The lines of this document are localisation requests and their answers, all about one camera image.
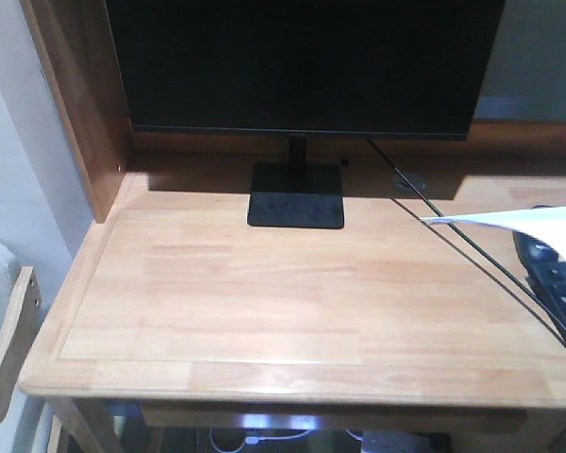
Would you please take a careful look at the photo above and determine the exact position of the white paper sheet stack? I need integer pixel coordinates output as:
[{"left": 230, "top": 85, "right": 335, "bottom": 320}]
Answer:
[{"left": 421, "top": 207, "right": 566, "bottom": 260}]

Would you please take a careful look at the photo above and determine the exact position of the black monitor stand base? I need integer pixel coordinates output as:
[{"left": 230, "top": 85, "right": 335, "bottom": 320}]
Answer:
[{"left": 247, "top": 135, "right": 344, "bottom": 229}]

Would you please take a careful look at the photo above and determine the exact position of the black computer monitor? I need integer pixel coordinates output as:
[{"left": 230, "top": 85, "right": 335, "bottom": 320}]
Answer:
[{"left": 107, "top": 1, "right": 505, "bottom": 140}]

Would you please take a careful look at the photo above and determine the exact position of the black keyboard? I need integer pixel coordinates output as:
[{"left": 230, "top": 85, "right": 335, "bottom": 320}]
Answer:
[{"left": 512, "top": 231, "right": 566, "bottom": 341}]

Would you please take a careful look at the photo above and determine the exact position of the grey desk cable grommet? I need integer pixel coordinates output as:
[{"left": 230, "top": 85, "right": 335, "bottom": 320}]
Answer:
[{"left": 391, "top": 173, "right": 426, "bottom": 193}]

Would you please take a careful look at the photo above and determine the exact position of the white cable under desk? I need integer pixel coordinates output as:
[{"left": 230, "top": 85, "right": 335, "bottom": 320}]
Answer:
[{"left": 208, "top": 424, "right": 322, "bottom": 452}]

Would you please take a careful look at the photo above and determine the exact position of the thin black monitor cable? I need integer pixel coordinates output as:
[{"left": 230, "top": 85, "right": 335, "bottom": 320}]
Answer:
[{"left": 366, "top": 138, "right": 566, "bottom": 364}]

